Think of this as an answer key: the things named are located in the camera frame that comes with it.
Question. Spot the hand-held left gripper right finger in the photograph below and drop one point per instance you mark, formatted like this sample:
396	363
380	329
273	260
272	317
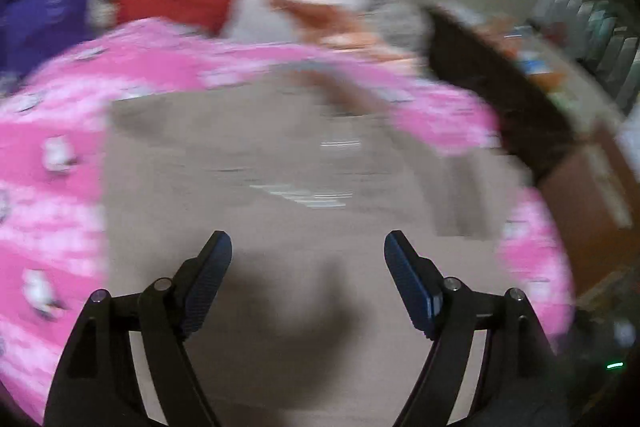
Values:
407	277

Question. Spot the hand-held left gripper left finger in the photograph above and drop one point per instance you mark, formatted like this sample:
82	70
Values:
212	264

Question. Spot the beige garment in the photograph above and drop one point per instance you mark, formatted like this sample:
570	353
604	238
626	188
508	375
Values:
260	167

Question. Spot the brown wooden cabinet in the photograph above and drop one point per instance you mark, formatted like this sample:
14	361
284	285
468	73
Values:
595	217

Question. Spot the pink penguin print blanket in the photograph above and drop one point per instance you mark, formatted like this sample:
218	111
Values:
55	207

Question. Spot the dark wooden furniture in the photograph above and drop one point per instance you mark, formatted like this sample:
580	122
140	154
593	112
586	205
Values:
500	92

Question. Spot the white pillow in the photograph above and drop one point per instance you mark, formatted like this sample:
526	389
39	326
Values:
260	12

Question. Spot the peach fringed cloth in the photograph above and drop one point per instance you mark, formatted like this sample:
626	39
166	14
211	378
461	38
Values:
330	24

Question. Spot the grey slatted rack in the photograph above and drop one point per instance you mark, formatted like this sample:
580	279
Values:
600	42

